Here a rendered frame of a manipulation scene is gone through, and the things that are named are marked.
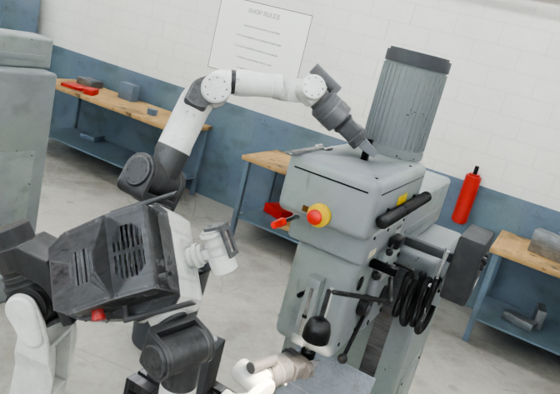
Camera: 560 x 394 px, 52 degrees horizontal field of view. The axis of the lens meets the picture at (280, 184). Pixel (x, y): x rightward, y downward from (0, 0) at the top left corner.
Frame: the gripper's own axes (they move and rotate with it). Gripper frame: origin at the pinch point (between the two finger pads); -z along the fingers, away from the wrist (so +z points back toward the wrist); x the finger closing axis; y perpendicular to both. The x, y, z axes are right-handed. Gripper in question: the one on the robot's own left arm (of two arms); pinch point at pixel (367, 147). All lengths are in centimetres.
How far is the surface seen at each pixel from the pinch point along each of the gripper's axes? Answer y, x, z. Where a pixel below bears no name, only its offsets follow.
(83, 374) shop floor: -218, -132, -8
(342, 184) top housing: -9.5, 21.4, 2.2
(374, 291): -30.2, -4.6, -35.3
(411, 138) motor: 10.2, -13.3, -10.5
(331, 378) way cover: -72, -29, -60
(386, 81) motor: 17.0, -17.8, 6.6
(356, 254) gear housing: -21.4, 15.3, -15.6
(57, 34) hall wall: -227, -646, 277
